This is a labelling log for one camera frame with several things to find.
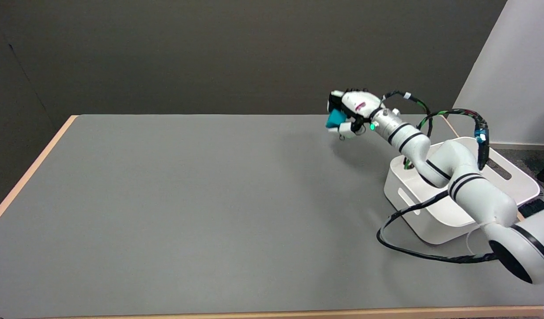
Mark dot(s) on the white plastic bin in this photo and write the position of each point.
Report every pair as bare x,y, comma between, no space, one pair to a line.
436,212

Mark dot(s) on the blue wooden cube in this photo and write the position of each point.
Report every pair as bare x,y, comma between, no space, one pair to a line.
335,118

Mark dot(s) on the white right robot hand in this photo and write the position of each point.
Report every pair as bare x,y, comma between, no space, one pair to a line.
354,110

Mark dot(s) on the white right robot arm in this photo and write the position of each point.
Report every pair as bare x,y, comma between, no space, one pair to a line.
458,186

